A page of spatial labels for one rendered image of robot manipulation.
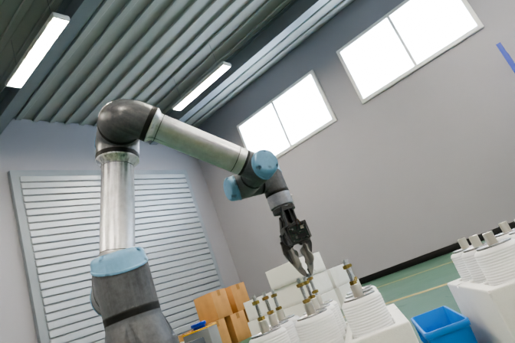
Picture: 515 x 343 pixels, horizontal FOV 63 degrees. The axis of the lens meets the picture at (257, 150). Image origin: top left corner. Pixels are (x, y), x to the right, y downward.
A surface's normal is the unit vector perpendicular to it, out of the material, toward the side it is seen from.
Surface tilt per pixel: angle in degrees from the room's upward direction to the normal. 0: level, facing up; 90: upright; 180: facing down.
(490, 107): 90
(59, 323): 90
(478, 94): 90
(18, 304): 90
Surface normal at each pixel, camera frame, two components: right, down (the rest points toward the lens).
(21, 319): 0.70, -0.47
